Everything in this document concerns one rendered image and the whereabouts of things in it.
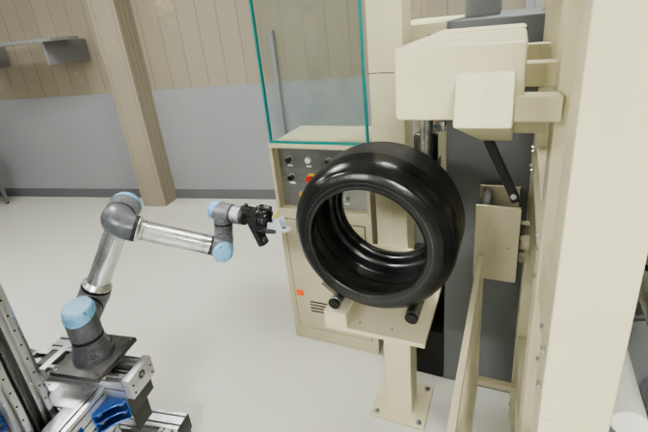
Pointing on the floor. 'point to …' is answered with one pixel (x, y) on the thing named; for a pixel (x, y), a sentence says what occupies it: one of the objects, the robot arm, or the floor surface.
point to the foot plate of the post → (403, 411)
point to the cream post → (390, 125)
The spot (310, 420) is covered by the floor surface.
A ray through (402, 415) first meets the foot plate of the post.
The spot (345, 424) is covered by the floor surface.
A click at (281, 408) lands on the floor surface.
